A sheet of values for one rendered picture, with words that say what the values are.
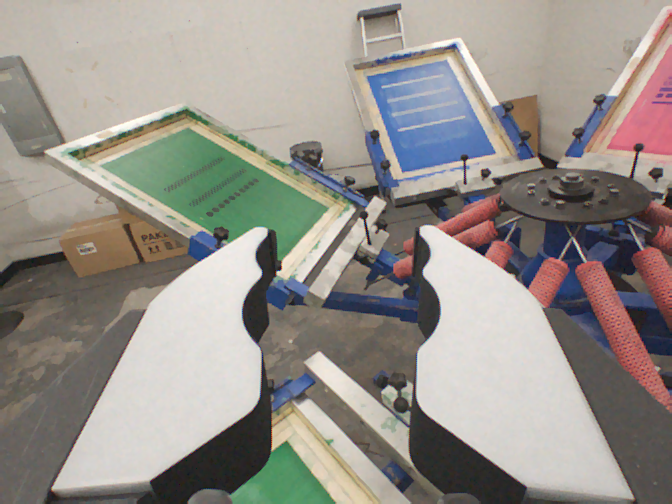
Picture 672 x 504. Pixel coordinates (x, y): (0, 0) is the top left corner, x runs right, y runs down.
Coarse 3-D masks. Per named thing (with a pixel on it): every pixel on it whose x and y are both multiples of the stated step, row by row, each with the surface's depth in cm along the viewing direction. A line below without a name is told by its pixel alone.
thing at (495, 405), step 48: (432, 240) 11; (432, 288) 9; (480, 288) 9; (432, 336) 7; (480, 336) 7; (528, 336) 7; (432, 384) 6; (480, 384) 6; (528, 384) 6; (576, 384) 6; (432, 432) 6; (480, 432) 6; (528, 432) 6; (576, 432) 6; (432, 480) 6; (480, 480) 6; (528, 480) 5; (576, 480) 5; (624, 480) 5
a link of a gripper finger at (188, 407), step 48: (240, 240) 11; (192, 288) 9; (240, 288) 9; (144, 336) 8; (192, 336) 8; (240, 336) 8; (144, 384) 7; (192, 384) 7; (240, 384) 7; (96, 432) 6; (144, 432) 6; (192, 432) 6; (240, 432) 6; (96, 480) 5; (144, 480) 5; (192, 480) 6; (240, 480) 7
